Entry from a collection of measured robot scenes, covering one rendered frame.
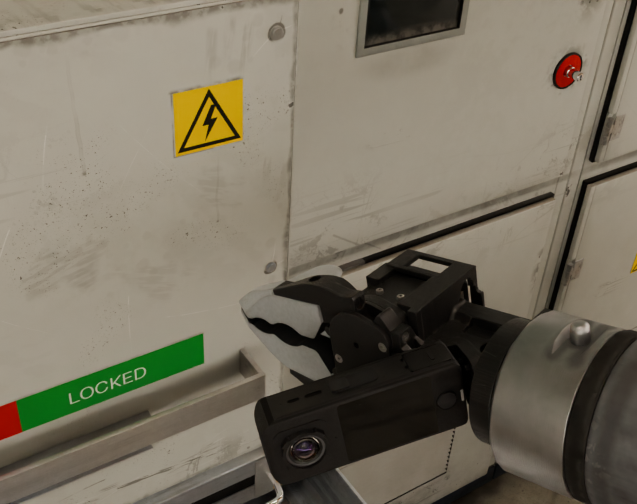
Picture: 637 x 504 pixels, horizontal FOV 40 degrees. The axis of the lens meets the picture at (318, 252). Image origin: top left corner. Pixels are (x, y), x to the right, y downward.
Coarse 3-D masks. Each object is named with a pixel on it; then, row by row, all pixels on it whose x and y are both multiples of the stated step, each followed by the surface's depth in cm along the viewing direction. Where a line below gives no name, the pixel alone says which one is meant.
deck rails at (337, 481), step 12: (336, 468) 88; (312, 480) 94; (324, 480) 91; (336, 480) 88; (288, 492) 93; (300, 492) 93; (312, 492) 94; (324, 492) 92; (336, 492) 89; (348, 492) 87
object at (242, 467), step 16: (224, 464) 86; (240, 464) 86; (192, 480) 85; (208, 480) 85; (224, 480) 86; (240, 480) 88; (160, 496) 83; (176, 496) 83; (192, 496) 85; (208, 496) 86; (224, 496) 88; (240, 496) 89
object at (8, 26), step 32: (0, 0) 57; (32, 0) 58; (64, 0) 58; (96, 0) 58; (128, 0) 58; (160, 0) 58; (192, 0) 58; (224, 0) 59; (0, 32) 52; (32, 32) 53; (288, 256) 76
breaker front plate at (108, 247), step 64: (256, 0) 61; (0, 64) 53; (64, 64) 56; (128, 64) 58; (192, 64) 61; (256, 64) 64; (0, 128) 55; (64, 128) 58; (128, 128) 61; (256, 128) 67; (0, 192) 58; (64, 192) 60; (128, 192) 63; (192, 192) 67; (256, 192) 70; (0, 256) 60; (64, 256) 63; (128, 256) 66; (192, 256) 70; (256, 256) 74; (0, 320) 63; (64, 320) 66; (128, 320) 70; (192, 320) 74; (0, 384) 66; (192, 384) 78; (0, 448) 70; (64, 448) 73; (192, 448) 83; (256, 448) 88
